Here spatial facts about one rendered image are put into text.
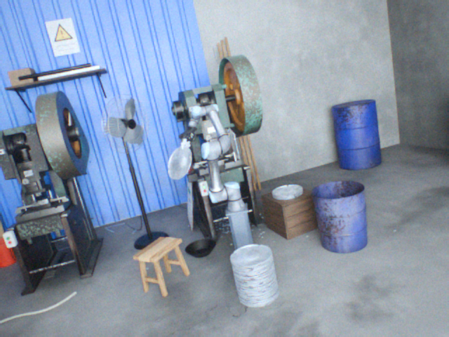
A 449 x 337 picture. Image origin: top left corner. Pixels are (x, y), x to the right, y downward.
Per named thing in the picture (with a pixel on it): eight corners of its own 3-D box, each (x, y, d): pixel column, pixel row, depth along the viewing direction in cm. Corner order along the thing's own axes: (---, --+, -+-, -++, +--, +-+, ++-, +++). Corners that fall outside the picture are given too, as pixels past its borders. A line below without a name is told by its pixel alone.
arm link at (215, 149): (229, 201, 284) (222, 142, 257) (212, 207, 280) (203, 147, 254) (224, 194, 294) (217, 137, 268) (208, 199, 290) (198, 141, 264)
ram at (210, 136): (222, 145, 348) (217, 116, 341) (208, 149, 345) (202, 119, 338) (218, 143, 365) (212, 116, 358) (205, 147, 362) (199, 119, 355)
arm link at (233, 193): (243, 197, 284) (240, 182, 281) (228, 201, 281) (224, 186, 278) (238, 194, 296) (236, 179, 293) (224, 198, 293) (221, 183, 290)
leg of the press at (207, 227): (218, 239, 344) (198, 153, 324) (207, 243, 342) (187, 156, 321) (200, 212, 432) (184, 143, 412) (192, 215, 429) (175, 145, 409)
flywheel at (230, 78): (271, 131, 336) (259, 56, 315) (252, 136, 332) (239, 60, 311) (246, 122, 404) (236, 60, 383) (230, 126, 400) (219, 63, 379)
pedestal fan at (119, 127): (180, 243, 354) (142, 89, 318) (118, 261, 341) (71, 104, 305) (168, 208, 472) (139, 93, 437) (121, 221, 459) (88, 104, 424)
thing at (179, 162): (193, 172, 266) (192, 172, 265) (168, 184, 282) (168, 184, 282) (191, 140, 279) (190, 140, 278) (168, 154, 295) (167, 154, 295)
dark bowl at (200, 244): (220, 254, 312) (219, 248, 310) (189, 265, 306) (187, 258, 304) (213, 242, 340) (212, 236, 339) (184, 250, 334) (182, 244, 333)
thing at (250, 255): (278, 246, 239) (278, 246, 239) (262, 269, 216) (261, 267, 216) (242, 243, 255) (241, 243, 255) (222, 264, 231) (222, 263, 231)
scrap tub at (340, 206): (382, 243, 272) (376, 188, 262) (336, 260, 264) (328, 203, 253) (350, 226, 312) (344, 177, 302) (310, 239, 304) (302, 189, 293)
